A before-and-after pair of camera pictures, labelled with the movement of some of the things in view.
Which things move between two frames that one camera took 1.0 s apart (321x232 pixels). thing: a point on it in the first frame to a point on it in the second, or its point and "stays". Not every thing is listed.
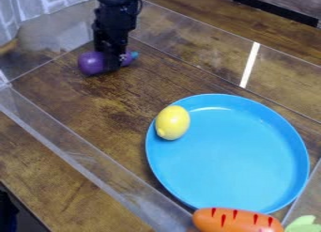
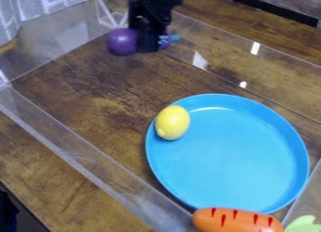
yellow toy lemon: x=171 y=122 stays
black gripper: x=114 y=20 to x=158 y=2
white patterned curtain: x=20 y=6 stays
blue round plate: x=242 y=159 stays
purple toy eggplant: x=91 y=62 to x=123 y=40
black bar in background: x=274 y=8 stays
